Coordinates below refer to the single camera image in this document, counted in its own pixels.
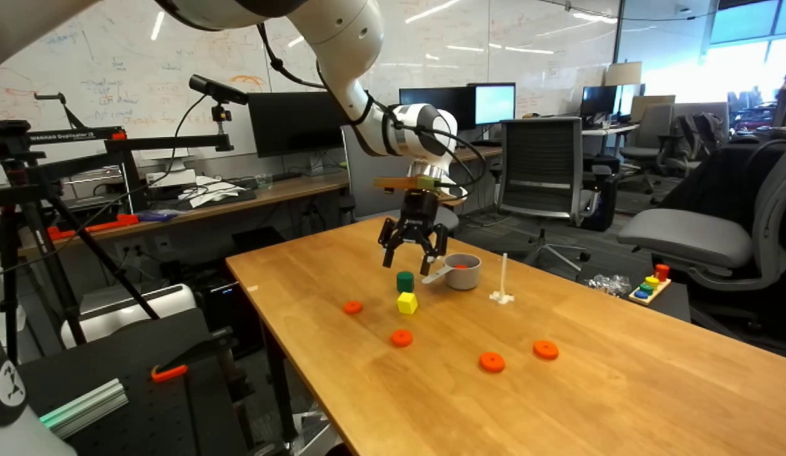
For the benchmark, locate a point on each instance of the yellow cube block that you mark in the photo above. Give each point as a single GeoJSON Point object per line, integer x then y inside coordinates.
{"type": "Point", "coordinates": [407, 306]}

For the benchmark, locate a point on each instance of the black stereo camera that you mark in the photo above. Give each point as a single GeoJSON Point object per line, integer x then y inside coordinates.
{"type": "Point", "coordinates": [215, 87]}

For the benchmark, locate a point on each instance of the distant grey office chair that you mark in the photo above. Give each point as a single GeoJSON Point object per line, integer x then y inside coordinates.
{"type": "Point", "coordinates": [649, 119]}

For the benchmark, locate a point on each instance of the grey padded office chair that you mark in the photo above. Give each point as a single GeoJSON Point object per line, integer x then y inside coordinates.
{"type": "Point", "coordinates": [688, 238]}

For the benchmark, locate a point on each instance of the low black side table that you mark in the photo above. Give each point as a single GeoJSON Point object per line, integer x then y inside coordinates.
{"type": "Point", "coordinates": [671, 307]}

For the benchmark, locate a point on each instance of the clear plastic bag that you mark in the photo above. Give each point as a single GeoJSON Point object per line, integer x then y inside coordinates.
{"type": "Point", "coordinates": [611, 286]}

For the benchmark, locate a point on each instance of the colourful stacking toy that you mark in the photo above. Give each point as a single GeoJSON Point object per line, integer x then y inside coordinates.
{"type": "Point", "coordinates": [649, 291]}

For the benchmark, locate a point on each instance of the white rounded machine housing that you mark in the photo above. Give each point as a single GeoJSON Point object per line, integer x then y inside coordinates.
{"type": "Point", "coordinates": [128, 316]}

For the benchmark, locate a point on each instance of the black table leg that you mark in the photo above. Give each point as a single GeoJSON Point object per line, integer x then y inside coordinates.
{"type": "Point", "coordinates": [276, 381]}

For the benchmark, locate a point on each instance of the black unlit desk monitor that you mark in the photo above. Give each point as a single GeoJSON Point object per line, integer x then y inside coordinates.
{"type": "Point", "coordinates": [465, 110]}

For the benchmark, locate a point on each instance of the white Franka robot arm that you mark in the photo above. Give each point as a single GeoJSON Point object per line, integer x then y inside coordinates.
{"type": "Point", "coordinates": [342, 34]}

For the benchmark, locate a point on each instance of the black camera tripod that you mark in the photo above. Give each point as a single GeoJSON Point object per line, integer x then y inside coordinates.
{"type": "Point", "coordinates": [10, 254]}

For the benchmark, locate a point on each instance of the black mesh office chair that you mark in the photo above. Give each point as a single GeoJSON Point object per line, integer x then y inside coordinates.
{"type": "Point", "coordinates": [540, 155]}

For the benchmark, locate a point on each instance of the clear peg on base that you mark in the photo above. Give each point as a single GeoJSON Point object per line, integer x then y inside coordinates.
{"type": "Point", "coordinates": [503, 297]}

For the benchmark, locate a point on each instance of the black robot stand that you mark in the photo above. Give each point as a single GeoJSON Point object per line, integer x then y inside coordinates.
{"type": "Point", "coordinates": [115, 357]}

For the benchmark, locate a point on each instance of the lit desk monitor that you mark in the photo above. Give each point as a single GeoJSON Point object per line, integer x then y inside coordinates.
{"type": "Point", "coordinates": [495, 106]}

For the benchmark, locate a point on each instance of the small distant dark monitor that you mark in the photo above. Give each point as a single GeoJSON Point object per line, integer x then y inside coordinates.
{"type": "Point", "coordinates": [597, 103]}

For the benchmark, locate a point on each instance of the black boom with orange knobs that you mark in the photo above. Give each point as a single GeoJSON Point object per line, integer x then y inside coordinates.
{"type": "Point", "coordinates": [79, 136]}

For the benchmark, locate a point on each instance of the small blue item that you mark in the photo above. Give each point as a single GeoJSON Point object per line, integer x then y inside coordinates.
{"type": "Point", "coordinates": [157, 217]}

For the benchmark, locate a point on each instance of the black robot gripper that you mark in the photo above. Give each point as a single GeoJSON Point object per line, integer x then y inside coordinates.
{"type": "Point", "coordinates": [419, 210]}

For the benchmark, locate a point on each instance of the large dark monitor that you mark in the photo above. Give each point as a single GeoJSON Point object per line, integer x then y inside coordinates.
{"type": "Point", "coordinates": [280, 129]}

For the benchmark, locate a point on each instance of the black cap with logo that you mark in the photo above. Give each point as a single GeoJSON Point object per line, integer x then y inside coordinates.
{"type": "Point", "coordinates": [2, 383]}

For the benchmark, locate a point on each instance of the long wooden wall desk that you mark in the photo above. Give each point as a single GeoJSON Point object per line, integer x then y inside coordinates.
{"type": "Point", "coordinates": [300, 189]}

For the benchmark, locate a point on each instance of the light grey fabric office chair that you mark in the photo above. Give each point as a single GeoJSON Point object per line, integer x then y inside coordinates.
{"type": "Point", "coordinates": [367, 186]}

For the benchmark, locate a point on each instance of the silver aluminium bar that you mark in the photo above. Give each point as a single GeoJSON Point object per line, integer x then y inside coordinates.
{"type": "Point", "coordinates": [83, 409]}

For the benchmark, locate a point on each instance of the orange disc with hole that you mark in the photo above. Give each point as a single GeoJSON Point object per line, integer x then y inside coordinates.
{"type": "Point", "coordinates": [491, 364]}
{"type": "Point", "coordinates": [545, 350]}
{"type": "Point", "coordinates": [400, 338]}
{"type": "Point", "coordinates": [352, 307]}

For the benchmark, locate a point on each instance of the white paper pile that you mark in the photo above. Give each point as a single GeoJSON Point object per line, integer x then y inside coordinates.
{"type": "Point", "coordinates": [209, 195]}

